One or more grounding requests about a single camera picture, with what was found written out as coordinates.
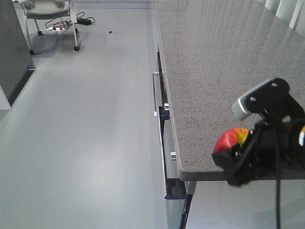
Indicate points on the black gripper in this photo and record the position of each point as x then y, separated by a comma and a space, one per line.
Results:
273, 151

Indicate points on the red yellow apple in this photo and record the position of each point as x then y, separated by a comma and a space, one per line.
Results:
230, 138

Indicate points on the grey kitchen counter cabinet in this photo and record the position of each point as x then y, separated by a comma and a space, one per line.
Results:
212, 52

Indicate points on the black power adapter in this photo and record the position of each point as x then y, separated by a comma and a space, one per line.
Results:
84, 21

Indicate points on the white power strip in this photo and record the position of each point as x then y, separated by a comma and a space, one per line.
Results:
60, 29

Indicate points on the grey cabinet left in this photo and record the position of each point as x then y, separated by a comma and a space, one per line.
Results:
16, 64

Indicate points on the grey white office chair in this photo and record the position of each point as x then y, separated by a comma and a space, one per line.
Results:
48, 10

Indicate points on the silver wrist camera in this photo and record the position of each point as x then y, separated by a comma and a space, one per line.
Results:
239, 106

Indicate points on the silver lower drawer handle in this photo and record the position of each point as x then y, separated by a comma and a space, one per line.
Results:
169, 150

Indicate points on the silver drawer handle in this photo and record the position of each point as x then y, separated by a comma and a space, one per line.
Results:
159, 94
169, 150

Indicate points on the silver upper drawer handle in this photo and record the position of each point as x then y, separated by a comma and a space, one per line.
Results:
159, 94

